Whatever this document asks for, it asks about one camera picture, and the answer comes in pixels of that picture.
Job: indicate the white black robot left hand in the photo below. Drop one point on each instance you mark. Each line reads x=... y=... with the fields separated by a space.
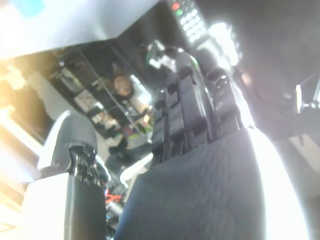
x=200 y=190

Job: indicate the black remote control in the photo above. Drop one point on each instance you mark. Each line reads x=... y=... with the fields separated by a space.
x=190 y=22

